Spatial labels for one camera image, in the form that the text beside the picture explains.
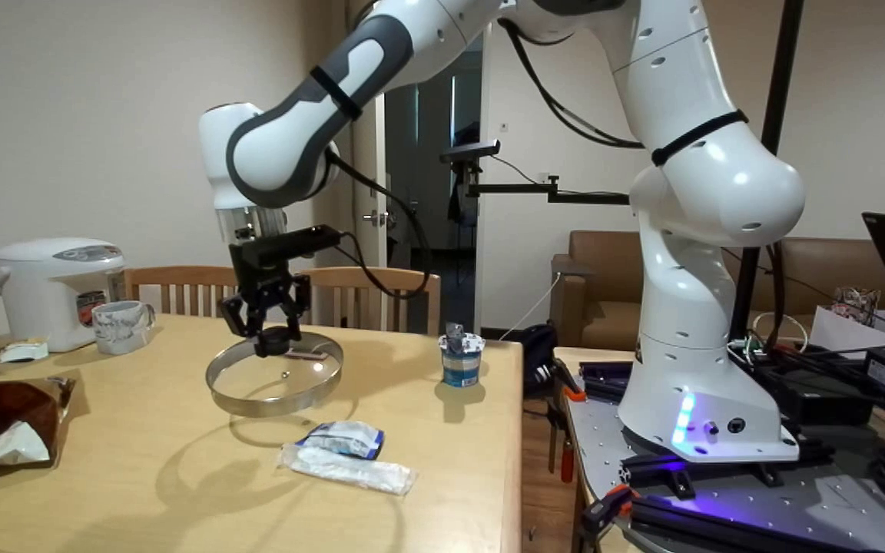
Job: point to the small water bottle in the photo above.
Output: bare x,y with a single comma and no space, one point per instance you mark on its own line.
463,369

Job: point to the brown snack bag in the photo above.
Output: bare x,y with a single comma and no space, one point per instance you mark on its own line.
33,405

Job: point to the white electric water boiler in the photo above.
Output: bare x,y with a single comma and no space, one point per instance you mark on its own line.
48,295

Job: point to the brown sofa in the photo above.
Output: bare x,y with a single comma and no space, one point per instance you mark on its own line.
592,288

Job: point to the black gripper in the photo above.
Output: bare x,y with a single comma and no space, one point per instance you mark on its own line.
268,277

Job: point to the black bag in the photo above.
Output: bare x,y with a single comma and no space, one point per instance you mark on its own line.
540,356

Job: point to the clear plastic packet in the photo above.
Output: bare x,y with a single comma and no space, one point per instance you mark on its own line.
353,472

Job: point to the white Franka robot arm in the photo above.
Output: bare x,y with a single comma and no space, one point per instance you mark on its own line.
707,204

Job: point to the white papers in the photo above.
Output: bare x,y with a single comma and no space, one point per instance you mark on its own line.
851,333

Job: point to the white mug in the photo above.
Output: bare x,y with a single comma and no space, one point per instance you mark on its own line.
121,327

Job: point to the white and blue packet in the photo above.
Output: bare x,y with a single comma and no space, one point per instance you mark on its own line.
346,438

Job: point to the black vertical pole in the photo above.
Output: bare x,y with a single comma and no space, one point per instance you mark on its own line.
782,72

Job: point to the orange black clamp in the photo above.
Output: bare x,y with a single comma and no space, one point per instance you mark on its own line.
568,462
607,508

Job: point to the glass lid with black knob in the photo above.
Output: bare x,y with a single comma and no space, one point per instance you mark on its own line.
268,405

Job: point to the black camera on mount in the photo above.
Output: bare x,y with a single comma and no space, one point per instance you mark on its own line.
476,153

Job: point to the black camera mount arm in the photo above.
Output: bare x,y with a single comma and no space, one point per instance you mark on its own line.
568,193

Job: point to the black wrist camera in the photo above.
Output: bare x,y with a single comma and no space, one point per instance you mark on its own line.
289,245

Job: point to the grey metal base plate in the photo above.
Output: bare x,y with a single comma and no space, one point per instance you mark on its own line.
601,427

